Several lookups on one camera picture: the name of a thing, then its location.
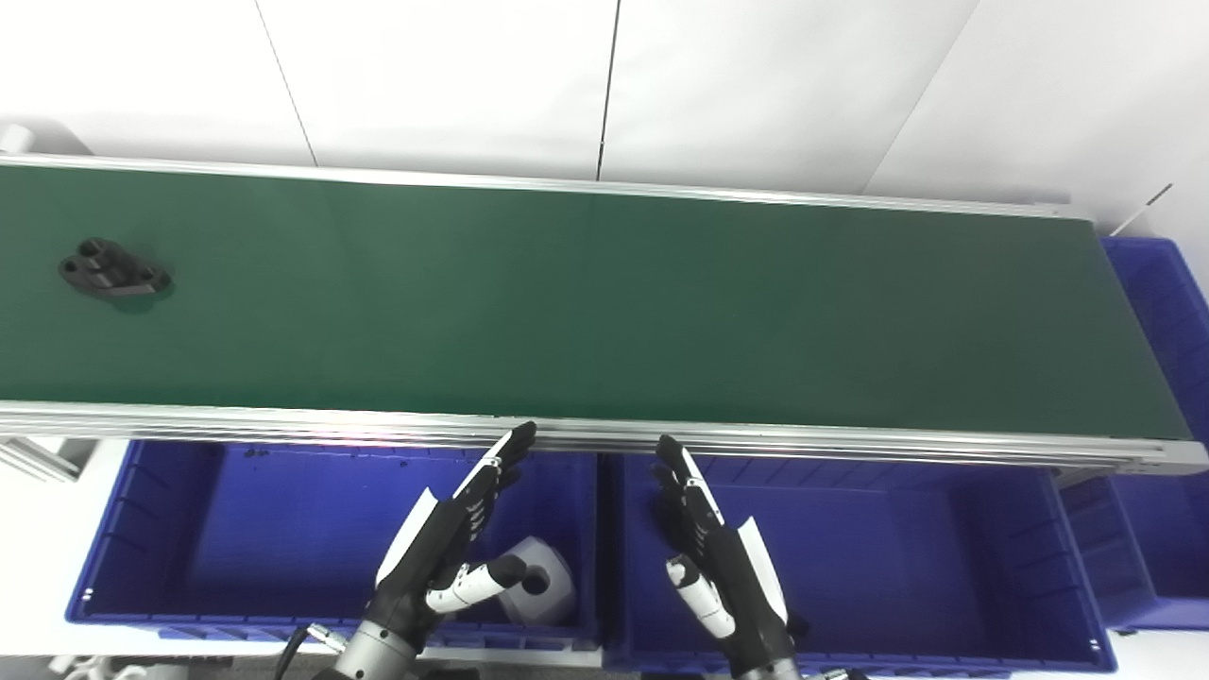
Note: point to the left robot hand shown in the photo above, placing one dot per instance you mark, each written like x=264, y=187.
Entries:
x=425, y=557

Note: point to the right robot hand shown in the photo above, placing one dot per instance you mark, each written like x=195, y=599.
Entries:
x=732, y=576

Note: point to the black flange part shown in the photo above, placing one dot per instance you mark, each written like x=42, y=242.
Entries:
x=113, y=272

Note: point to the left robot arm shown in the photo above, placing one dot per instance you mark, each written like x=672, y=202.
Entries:
x=373, y=652

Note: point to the white plastic part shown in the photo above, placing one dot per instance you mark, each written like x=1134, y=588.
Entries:
x=548, y=600

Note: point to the blue bin with white part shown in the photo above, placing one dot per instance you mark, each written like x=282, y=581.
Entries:
x=264, y=529

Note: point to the empty blue plastic bin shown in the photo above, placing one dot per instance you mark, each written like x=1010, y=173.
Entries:
x=897, y=557

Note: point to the green conveyor belt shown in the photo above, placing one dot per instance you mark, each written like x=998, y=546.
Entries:
x=604, y=302
x=283, y=420

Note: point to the aluminium conveyor leg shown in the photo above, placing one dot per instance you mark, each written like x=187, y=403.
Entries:
x=38, y=458

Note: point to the blue bin at conveyor end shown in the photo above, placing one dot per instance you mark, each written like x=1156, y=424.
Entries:
x=1166, y=312

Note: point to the white conveyor motor housing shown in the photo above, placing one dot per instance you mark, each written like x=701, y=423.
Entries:
x=14, y=140

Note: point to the thin grey rod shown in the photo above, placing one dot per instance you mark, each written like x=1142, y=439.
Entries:
x=1141, y=210

